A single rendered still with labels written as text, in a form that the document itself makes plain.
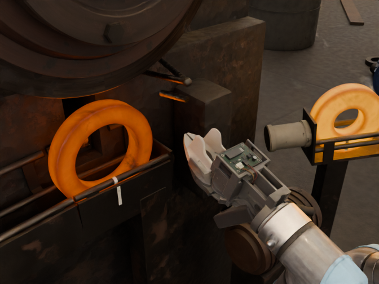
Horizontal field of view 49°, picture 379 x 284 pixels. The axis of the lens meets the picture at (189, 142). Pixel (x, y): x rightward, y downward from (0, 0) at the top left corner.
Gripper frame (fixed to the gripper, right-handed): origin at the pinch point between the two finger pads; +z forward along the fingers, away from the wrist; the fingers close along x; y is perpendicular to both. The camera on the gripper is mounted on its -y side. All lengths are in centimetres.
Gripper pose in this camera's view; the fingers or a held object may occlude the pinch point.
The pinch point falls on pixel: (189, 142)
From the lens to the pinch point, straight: 74.3
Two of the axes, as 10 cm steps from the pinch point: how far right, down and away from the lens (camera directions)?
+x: -7.6, 3.5, -5.5
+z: -6.2, -6.5, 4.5
